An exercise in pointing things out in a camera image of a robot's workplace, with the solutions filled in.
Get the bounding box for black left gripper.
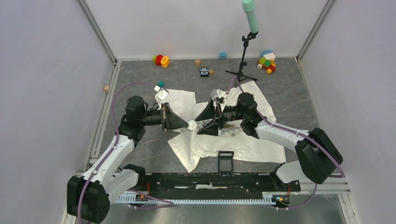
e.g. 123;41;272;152
139;103;188;131

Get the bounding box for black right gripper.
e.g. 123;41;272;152
195;98;246;137

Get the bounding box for white floral t-shirt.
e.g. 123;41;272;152
163;89;286;172

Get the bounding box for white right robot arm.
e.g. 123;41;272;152
195;92;345;190

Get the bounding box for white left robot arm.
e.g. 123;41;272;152
66;96;188;224

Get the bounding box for black brooch box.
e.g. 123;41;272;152
217;151;234;173

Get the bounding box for teal small cube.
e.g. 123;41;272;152
157;81;165;88

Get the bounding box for black blue robot toy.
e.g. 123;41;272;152
199;66;209;77

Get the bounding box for black tripod stand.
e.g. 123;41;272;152
225;32;258;82

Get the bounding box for blue round block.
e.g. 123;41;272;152
219;52;227;59

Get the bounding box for colourful brick toy car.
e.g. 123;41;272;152
257;51;276;74

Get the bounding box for teal foam microphone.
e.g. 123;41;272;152
242;0;258;34

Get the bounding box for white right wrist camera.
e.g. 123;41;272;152
210;89;228;106

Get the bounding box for red yellow green ring toy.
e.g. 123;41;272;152
152;55;170;68

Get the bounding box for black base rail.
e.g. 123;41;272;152
133;172;301;200

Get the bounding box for white slotted cable duct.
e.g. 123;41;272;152
113;191;289;205

